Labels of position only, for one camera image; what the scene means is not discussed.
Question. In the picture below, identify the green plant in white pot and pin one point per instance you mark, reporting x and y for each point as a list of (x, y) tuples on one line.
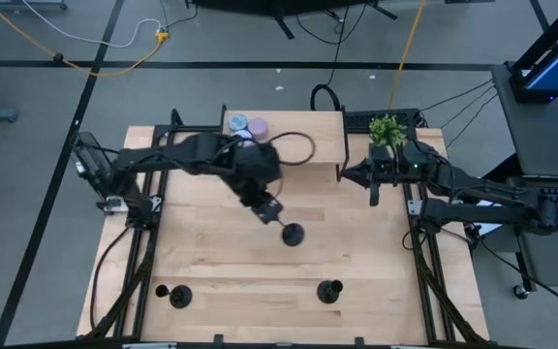
[(386, 130)]

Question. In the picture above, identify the white paper sheet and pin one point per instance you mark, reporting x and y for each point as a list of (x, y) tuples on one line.
[(489, 228)]

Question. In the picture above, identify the white mounting bracket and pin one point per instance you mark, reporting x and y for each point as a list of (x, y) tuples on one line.
[(113, 206), (413, 207)]

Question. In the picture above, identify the black backdrop panel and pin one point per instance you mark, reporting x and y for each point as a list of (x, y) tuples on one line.
[(279, 5)]

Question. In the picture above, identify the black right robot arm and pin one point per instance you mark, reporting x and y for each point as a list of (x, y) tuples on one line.
[(477, 189)]

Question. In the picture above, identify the blue-grey patterned candle jar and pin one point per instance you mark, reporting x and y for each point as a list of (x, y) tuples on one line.
[(238, 121)]

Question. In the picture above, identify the black caster wheel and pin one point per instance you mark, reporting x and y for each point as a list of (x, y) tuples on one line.
[(520, 292)]

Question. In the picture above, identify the purple candle jar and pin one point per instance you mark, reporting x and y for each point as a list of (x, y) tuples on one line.
[(258, 128)]

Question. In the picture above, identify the black table edge clamp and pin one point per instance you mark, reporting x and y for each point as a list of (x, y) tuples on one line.
[(359, 343), (218, 341)]

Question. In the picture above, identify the black aluminium rig frame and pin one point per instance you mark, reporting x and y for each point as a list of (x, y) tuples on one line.
[(163, 128)]

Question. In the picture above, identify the white dotted candle jar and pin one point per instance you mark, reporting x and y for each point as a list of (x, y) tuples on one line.
[(242, 136)]

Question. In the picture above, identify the grey cart base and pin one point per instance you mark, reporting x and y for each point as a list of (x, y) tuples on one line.
[(22, 4)]

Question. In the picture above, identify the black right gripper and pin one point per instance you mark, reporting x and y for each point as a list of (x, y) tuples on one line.
[(385, 167)]

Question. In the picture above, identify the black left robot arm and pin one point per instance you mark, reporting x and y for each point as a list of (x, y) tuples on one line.
[(163, 157)]

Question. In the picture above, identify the grey desk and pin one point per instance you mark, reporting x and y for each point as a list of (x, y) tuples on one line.
[(550, 140)]

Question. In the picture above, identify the black knob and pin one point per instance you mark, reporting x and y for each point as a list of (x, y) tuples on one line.
[(181, 296), (327, 292)]

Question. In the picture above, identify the silver aluminium bar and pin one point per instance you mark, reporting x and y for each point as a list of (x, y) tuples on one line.
[(148, 345), (419, 346)]

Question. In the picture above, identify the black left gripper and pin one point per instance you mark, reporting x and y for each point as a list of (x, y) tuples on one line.
[(259, 191)]

